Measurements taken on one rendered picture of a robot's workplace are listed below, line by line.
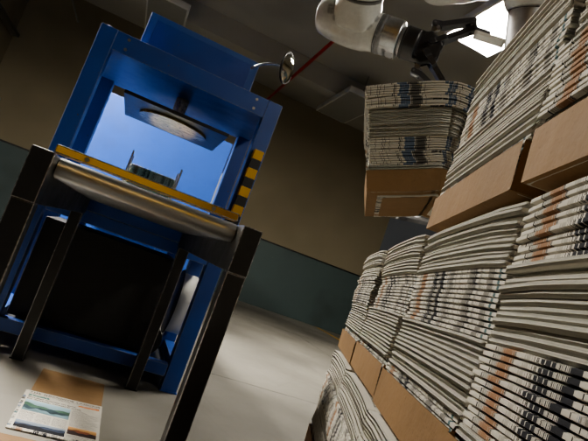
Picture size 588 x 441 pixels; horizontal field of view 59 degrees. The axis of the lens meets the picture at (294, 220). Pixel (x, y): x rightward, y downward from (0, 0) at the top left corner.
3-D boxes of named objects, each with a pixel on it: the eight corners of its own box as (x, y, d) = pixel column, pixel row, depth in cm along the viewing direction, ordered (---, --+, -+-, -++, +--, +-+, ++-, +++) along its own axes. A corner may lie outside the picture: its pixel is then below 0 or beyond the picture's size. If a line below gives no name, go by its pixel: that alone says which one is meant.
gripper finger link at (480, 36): (472, 38, 118) (472, 36, 118) (501, 48, 117) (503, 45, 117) (474, 31, 115) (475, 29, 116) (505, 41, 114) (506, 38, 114)
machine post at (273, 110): (176, 395, 252) (283, 106, 269) (158, 390, 250) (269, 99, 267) (174, 389, 261) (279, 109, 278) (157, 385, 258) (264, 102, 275)
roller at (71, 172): (237, 241, 131) (242, 224, 133) (47, 171, 118) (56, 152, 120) (232, 246, 135) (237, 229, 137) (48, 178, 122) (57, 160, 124)
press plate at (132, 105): (227, 139, 267) (229, 134, 268) (122, 94, 252) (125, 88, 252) (211, 152, 320) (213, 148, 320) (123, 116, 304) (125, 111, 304)
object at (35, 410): (96, 449, 165) (98, 445, 165) (3, 428, 157) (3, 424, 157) (102, 409, 200) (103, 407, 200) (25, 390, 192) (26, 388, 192)
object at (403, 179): (429, 216, 127) (429, 199, 127) (450, 190, 98) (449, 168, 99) (363, 216, 128) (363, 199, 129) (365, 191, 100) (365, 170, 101)
